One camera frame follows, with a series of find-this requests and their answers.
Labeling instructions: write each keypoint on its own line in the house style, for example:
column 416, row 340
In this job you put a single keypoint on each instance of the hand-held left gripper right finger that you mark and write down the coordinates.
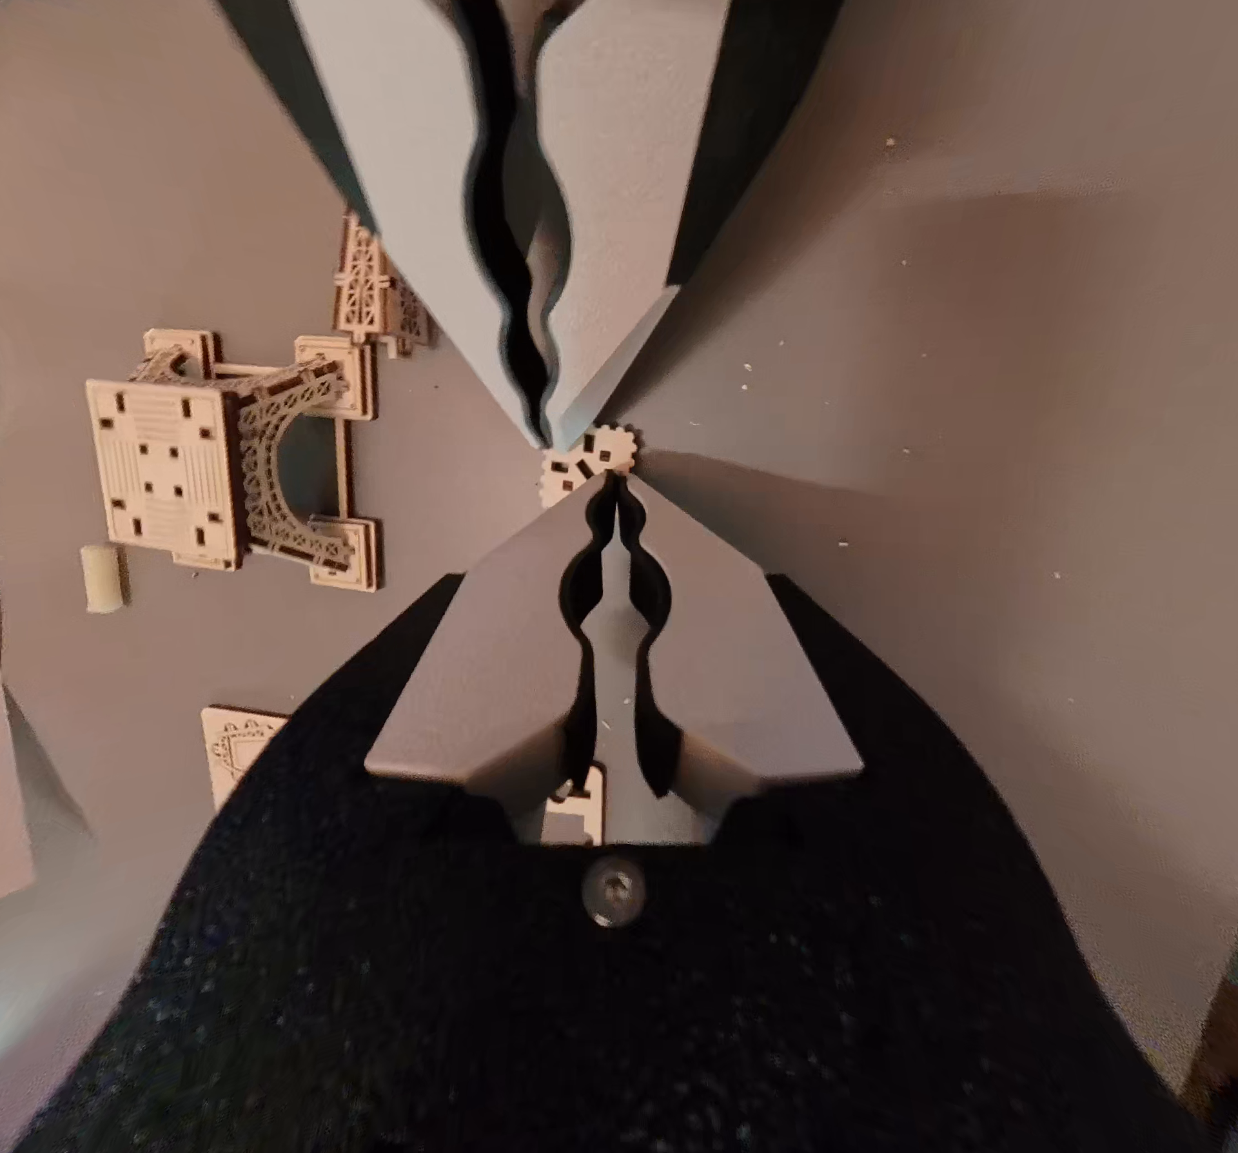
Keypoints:
column 755, row 680

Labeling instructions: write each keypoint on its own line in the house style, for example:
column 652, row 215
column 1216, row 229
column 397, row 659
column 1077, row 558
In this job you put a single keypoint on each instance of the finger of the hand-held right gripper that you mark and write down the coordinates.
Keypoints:
column 638, row 127
column 386, row 108

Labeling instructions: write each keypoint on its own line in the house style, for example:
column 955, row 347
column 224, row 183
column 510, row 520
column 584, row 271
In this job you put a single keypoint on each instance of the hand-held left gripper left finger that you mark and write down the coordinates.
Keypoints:
column 483, row 680

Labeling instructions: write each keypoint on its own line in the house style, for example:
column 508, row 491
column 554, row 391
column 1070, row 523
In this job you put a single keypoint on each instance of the wooden tower model spire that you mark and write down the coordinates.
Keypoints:
column 364, row 282

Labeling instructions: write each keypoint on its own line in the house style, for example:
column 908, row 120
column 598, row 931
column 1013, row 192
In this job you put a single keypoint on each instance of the small toothed wooden square plate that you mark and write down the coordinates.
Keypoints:
column 561, row 470

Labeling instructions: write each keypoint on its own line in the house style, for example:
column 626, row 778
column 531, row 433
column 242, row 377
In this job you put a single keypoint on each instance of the grey desk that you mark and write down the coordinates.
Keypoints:
column 968, row 398

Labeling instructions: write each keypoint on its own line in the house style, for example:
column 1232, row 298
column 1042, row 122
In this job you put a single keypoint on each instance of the laser-cut wooden parts sheet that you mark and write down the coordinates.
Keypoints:
column 233, row 755

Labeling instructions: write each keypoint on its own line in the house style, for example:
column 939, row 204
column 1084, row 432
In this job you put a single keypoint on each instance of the wooden tower model base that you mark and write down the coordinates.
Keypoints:
column 145, row 417

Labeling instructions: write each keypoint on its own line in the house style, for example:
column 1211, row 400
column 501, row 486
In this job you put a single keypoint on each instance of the white wax cylinder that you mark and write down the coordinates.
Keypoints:
column 101, row 578

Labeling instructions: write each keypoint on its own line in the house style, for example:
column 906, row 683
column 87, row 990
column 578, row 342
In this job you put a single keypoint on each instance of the paper assembly instruction sheet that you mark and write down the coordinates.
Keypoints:
column 11, row 785

